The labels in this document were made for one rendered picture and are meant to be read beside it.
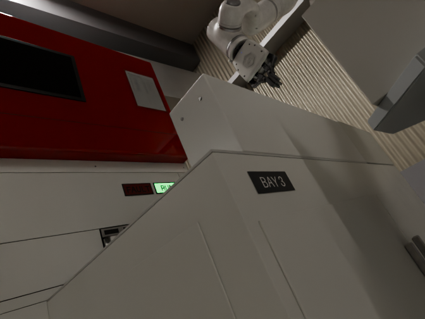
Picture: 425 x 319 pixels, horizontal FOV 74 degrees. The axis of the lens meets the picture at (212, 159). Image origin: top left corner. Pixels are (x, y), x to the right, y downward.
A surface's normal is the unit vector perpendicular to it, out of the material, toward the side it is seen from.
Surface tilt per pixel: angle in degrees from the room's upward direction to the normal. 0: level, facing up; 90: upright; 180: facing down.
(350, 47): 90
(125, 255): 90
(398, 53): 90
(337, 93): 90
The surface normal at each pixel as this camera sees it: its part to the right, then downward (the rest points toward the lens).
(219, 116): -0.68, -0.04
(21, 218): 0.62, -0.55
